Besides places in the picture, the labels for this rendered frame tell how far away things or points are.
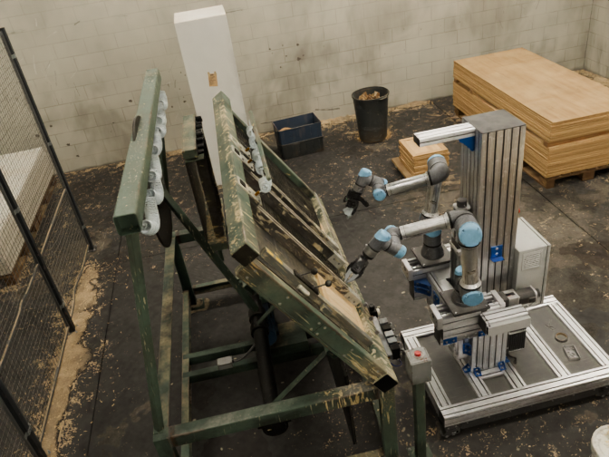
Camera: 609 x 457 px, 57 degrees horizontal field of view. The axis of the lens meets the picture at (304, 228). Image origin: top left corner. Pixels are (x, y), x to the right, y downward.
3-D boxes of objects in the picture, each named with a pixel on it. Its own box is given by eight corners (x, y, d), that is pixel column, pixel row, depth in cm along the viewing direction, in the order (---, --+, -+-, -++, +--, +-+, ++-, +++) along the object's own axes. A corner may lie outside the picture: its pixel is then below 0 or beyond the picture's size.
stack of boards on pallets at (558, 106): (631, 170, 627) (645, 103, 585) (544, 189, 617) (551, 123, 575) (518, 100, 833) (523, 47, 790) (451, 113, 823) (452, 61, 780)
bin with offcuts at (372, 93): (396, 140, 772) (394, 94, 737) (361, 148, 767) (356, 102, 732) (384, 127, 815) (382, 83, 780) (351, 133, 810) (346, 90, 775)
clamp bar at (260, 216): (353, 309, 362) (382, 287, 357) (224, 195, 303) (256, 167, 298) (350, 300, 371) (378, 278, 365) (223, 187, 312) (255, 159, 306)
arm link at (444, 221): (468, 199, 303) (381, 223, 312) (474, 210, 294) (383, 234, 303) (472, 217, 309) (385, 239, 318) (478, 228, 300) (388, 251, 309)
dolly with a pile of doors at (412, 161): (449, 180, 661) (450, 149, 639) (407, 189, 656) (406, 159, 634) (430, 159, 712) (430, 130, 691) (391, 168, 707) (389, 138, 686)
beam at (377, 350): (384, 393, 320) (399, 383, 317) (372, 384, 314) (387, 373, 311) (312, 207, 505) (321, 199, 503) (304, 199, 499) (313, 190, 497)
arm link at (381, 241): (393, 240, 291) (381, 233, 289) (381, 255, 296) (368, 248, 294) (391, 232, 298) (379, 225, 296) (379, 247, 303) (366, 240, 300)
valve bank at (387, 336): (409, 374, 352) (407, 346, 340) (387, 379, 351) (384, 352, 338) (385, 322, 394) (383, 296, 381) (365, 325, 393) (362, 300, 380)
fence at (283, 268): (368, 346, 334) (373, 343, 333) (260, 256, 287) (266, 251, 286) (365, 341, 338) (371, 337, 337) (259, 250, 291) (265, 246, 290)
